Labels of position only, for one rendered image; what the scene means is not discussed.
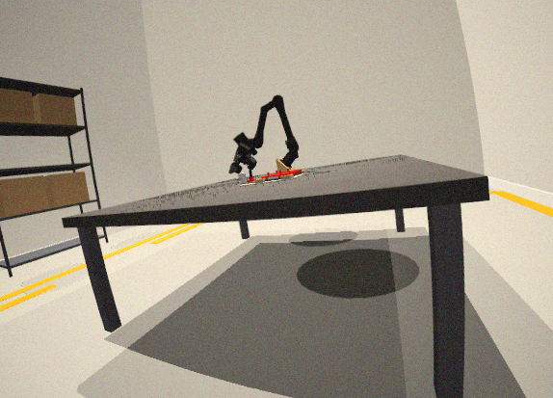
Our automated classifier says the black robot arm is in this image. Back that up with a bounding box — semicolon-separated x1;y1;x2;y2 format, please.
233;95;299;170

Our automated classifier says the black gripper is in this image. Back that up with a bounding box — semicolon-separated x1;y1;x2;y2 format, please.
228;143;250;174

